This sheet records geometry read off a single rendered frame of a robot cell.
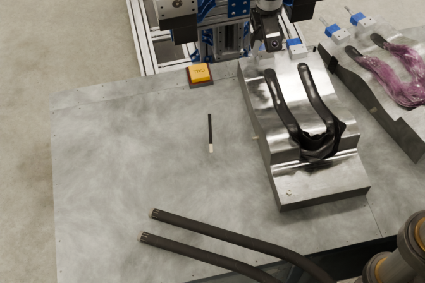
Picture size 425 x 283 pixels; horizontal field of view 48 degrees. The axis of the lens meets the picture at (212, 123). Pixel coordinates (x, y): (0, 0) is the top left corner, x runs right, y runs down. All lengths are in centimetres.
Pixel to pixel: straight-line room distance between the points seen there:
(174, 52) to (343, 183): 134
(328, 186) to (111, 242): 62
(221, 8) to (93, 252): 100
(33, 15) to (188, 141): 186
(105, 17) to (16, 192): 116
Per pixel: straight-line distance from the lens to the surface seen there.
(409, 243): 90
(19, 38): 304
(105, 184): 146
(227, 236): 127
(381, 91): 156
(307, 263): 122
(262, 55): 153
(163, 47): 250
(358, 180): 141
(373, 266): 113
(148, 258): 136
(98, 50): 283
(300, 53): 155
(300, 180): 137
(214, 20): 190
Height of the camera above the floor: 209
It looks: 58 degrees down
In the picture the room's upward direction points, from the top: 2 degrees counter-clockwise
